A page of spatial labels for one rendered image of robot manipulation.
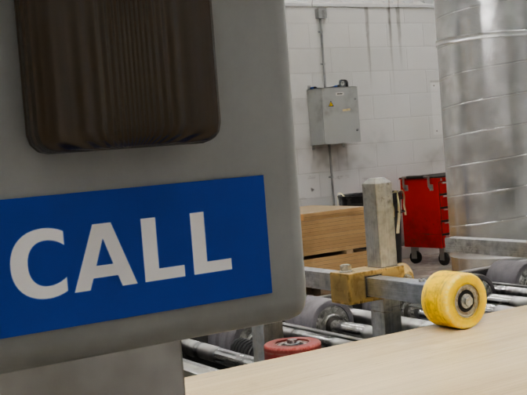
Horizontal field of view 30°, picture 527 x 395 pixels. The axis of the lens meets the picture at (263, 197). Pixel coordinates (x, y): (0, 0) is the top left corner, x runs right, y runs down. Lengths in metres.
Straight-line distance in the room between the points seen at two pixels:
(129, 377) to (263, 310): 0.03
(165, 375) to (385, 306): 1.44
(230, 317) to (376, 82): 9.23
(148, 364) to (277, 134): 0.05
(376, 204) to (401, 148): 7.95
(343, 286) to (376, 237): 0.10
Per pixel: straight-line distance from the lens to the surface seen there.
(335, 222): 7.46
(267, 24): 0.17
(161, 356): 0.18
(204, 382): 1.22
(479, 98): 4.58
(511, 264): 2.45
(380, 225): 1.60
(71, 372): 0.17
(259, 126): 0.17
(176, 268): 0.16
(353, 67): 9.24
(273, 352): 1.35
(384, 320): 1.62
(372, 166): 9.31
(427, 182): 8.79
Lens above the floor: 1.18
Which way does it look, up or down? 3 degrees down
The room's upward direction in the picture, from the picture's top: 4 degrees counter-clockwise
